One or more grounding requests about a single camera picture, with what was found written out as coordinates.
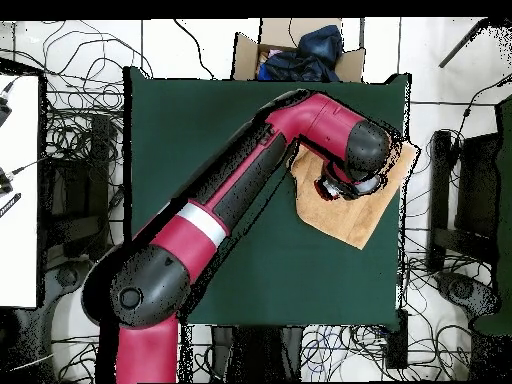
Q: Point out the tan terry towel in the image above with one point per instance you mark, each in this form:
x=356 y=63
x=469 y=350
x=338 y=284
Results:
x=348 y=220

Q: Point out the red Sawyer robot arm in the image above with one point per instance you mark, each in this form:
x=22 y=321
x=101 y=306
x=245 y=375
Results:
x=192 y=240

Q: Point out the black flat strip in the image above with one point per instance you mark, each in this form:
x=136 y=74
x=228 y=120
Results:
x=10 y=204

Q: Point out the dark blue clothes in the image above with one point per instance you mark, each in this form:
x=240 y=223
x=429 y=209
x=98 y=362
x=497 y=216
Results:
x=312 y=60

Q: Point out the dark green table cloth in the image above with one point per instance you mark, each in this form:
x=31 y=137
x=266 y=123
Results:
x=180 y=140

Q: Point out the cardboard box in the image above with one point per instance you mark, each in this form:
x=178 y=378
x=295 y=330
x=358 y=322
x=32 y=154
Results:
x=244 y=60

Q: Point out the black rectangular block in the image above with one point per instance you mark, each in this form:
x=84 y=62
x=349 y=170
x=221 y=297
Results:
x=396 y=344

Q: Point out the dark chair base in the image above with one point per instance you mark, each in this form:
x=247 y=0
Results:
x=464 y=290

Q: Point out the green covered table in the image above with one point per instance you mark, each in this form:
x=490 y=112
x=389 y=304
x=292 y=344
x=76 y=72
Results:
x=506 y=200

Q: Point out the black rod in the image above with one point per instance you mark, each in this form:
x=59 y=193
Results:
x=460 y=44

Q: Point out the grey chair base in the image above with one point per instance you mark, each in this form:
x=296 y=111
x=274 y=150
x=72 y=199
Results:
x=66 y=276

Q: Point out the white desk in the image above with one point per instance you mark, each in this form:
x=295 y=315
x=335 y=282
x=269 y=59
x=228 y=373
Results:
x=20 y=240

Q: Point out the black metal frame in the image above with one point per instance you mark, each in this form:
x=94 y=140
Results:
x=440 y=180
x=98 y=160

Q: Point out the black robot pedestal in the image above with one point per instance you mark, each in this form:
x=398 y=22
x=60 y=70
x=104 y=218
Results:
x=256 y=352

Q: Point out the black camera device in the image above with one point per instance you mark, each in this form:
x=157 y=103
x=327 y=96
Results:
x=3 y=112
x=4 y=184

